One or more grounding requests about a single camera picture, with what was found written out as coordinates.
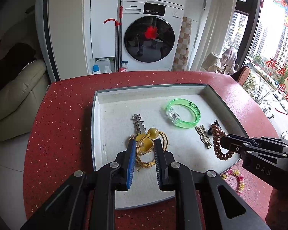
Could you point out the brown round chair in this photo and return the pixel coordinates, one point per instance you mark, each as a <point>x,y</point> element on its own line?
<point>241,75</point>

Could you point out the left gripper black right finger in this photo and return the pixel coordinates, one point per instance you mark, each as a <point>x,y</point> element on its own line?
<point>203,200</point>

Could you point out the checkered rolled mat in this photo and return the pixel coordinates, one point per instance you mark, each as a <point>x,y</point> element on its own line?
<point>182,50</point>

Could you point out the pink white towel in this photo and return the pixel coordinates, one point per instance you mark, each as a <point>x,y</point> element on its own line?
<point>228,60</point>

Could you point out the black claw hair clip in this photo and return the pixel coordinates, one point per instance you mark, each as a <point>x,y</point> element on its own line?
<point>214,128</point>

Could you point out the green translucent bangle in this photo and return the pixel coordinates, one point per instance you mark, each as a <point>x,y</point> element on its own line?
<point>183,113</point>

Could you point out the gold bobby pins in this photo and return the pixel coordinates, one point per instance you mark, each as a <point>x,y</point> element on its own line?
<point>203,136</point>

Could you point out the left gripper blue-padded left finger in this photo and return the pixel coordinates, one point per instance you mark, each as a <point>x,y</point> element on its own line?
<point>87,200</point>

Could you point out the white detergent bottle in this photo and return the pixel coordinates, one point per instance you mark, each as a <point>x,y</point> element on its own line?
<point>101,66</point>

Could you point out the silver chain clip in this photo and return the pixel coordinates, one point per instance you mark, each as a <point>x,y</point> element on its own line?
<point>138,124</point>

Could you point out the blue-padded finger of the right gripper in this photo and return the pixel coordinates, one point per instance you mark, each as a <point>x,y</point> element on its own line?
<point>278,152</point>
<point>263,142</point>

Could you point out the red handled mop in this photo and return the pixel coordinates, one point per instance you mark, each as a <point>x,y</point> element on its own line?
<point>118,39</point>

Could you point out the cream leather sofa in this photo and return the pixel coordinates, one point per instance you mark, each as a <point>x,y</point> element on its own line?
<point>20,100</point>

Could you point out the white washing machine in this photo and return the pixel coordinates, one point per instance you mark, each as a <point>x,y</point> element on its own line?
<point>150,32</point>

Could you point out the grey jewelry tray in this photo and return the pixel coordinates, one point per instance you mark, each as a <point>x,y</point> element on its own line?
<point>112,127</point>

